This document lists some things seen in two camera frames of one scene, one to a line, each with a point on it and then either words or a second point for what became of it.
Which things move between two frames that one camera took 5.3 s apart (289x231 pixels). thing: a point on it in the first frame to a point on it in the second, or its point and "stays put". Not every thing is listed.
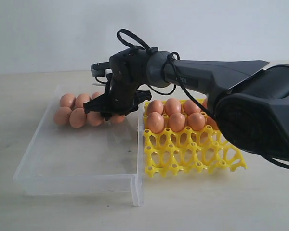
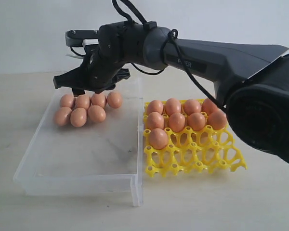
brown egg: [196, 121] stays put
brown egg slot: [155, 106] stays put
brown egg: [155, 122] stays put
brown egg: [61, 116] stays put
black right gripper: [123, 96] to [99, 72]
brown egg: [118, 119] to [158, 138]
